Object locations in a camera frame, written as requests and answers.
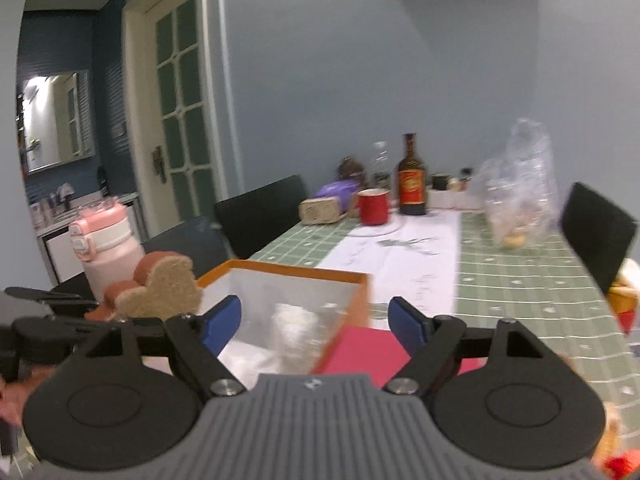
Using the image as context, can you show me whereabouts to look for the low white box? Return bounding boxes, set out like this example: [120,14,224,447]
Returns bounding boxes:
[429,187,484,210]

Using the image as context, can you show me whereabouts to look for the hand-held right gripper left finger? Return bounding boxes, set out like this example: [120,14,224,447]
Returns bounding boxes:
[75,295,247,396]

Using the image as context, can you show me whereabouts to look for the yellow red plush toy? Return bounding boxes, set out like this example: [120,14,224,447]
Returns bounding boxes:
[606,257,640,337]
[595,400,640,480]

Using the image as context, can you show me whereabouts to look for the crumpled clear plastic bag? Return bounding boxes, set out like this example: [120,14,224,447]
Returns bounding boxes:
[270,302,351,374]

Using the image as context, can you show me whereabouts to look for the dark door handle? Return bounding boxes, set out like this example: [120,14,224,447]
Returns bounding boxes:
[151,145,167,185]

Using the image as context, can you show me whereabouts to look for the brown plush toy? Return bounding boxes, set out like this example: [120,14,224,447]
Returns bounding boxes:
[84,250,205,322]

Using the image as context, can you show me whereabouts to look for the red envelope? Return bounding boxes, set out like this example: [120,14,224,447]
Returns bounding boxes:
[312,325,482,376]

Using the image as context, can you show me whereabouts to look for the red mug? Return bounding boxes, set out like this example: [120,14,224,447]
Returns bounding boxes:
[356,187,391,226]

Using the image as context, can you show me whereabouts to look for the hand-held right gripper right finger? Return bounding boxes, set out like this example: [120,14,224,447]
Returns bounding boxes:
[382,296,557,396]

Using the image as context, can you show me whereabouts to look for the purple bag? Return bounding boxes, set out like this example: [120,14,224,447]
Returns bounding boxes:
[315,180,374,211]

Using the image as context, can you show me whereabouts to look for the dark brown figurine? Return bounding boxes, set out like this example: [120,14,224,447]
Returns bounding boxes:
[337,156,369,182]

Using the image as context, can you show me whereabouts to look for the brown liquor bottle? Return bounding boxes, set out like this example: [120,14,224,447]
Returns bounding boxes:
[396,132,430,216]

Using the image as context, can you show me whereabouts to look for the orange-edged white cardboard box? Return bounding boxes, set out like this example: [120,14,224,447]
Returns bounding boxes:
[195,259,374,376]

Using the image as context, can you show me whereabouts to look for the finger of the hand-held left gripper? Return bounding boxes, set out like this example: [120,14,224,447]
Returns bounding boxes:
[4,286,101,312]
[12,316,126,350]

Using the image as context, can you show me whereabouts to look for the white paper sheet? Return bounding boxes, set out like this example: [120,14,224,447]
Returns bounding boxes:
[317,210,464,334]

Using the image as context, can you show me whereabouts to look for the green checked tablecloth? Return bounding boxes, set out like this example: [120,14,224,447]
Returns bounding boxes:
[247,207,640,463]

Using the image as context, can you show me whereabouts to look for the wall mirror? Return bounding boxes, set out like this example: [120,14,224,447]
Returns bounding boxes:
[20,70,96,174]

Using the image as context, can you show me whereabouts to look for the pink water bottle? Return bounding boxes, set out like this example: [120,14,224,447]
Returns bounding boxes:
[67,197,147,311]

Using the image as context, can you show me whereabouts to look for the large clear plastic bag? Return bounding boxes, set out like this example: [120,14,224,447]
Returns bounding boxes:
[472,117,559,252]

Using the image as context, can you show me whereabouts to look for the cream glass-panel door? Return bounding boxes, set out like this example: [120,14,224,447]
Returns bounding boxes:
[122,0,244,242]

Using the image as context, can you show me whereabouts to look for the person's left hand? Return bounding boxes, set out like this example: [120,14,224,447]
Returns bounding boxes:
[0,365,57,427]

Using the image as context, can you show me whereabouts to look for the clear plastic bottle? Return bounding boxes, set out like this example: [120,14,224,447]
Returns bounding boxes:
[371,141,392,189]

